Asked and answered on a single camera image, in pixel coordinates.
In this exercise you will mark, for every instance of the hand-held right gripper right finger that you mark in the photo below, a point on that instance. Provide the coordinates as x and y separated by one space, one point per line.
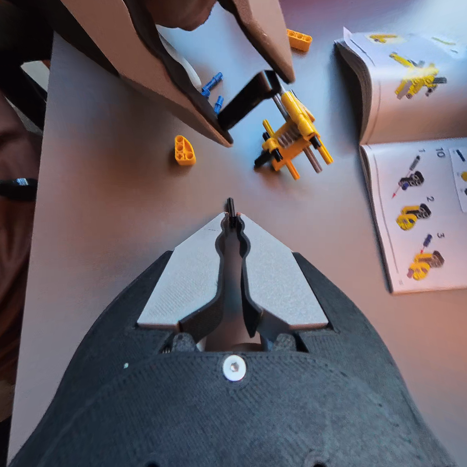
281 288

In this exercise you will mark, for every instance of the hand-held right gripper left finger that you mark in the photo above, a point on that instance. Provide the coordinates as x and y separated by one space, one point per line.
189 284

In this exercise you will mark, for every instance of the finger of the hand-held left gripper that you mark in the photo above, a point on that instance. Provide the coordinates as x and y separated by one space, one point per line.
262 29
120 43

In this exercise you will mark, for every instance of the long yellow lego beam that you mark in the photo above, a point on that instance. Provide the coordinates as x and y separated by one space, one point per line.
299 40

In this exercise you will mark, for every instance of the black angled lego beam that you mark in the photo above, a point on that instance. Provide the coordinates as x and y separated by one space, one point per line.
244 100

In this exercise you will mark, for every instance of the small black lego pin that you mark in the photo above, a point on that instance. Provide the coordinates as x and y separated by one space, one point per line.
230 208

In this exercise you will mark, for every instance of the yellow lego assembly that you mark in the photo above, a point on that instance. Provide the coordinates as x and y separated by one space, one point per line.
292 142

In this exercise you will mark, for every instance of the long blue lego pin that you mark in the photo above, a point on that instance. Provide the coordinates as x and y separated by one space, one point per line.
212 83

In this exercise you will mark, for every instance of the short blue lego pin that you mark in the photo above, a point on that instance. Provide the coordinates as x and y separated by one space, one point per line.
218 104

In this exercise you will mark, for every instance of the small yellow curved lego piece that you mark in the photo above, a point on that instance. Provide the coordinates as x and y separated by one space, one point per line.
184 151

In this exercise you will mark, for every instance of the lego instruction booklet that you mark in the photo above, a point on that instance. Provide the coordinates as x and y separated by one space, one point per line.
383 109

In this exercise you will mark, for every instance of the black office chair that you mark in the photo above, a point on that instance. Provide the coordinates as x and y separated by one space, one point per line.
25 105

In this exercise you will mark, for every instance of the person's brown clothing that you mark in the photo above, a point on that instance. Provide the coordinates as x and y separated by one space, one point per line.
14 255

